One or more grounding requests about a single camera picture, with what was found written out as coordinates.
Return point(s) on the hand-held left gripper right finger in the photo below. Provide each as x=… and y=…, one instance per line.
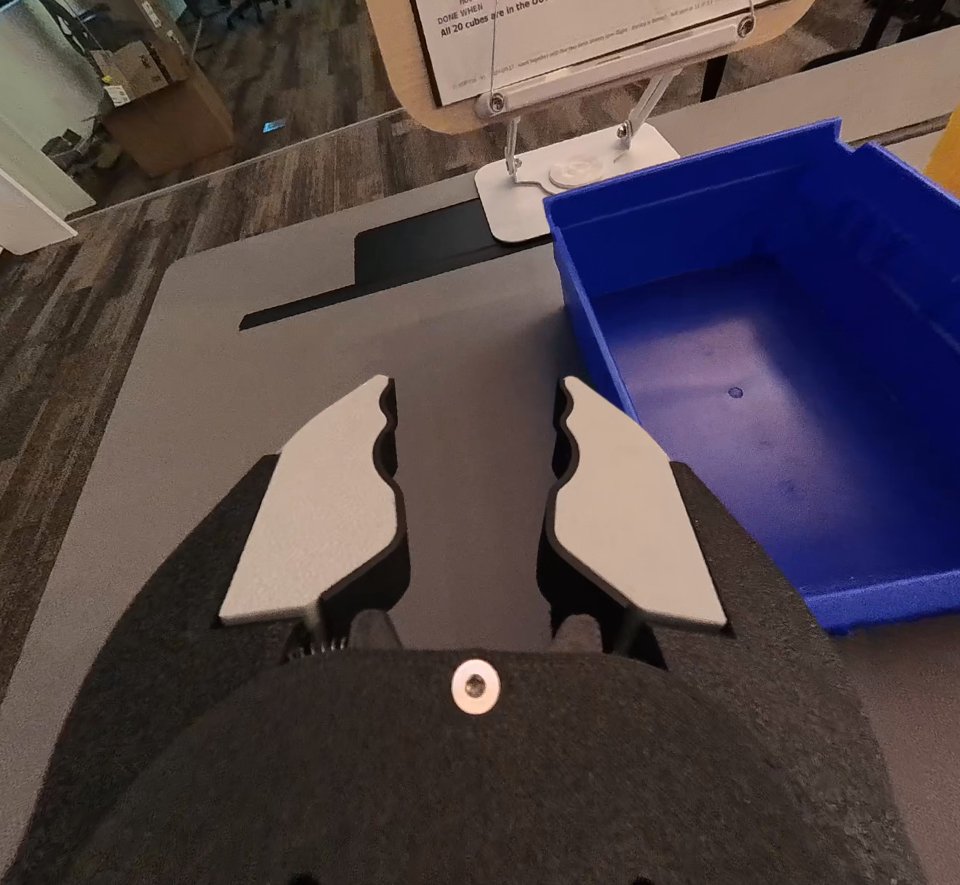
x=630, y=525

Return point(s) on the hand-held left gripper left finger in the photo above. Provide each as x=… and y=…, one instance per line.
x=322, y=502

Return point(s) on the yellow plastic box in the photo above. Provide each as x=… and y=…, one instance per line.
x=946, y=161

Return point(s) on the blue plastic box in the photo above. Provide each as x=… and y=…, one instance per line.
x=787, y=390

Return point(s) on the printed instruction sheet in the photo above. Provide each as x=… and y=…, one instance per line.
x=637, y=22

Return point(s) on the white cabinet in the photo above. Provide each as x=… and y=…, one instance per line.
x=34, y=150

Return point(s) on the small cardboard box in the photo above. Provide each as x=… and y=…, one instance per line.
x=139, y=67

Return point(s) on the large cardboard box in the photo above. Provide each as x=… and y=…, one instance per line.
x=172, y=127

